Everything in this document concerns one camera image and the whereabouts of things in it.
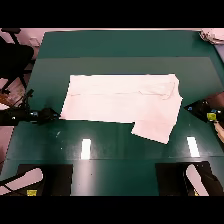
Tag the white T-shirt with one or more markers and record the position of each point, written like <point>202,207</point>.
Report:
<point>116,98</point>

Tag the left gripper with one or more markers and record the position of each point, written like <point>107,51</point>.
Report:
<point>48,115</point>

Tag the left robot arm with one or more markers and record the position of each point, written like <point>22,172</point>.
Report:
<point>55,180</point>

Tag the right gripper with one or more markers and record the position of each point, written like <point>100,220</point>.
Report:
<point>198,109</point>

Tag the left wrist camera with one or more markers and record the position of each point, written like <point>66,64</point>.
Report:
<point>26,98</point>

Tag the black chair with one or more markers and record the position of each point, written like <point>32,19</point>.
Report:
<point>13,56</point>

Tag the white garment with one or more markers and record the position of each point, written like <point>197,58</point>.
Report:
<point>214,35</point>

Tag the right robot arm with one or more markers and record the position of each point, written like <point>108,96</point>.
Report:
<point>168,180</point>

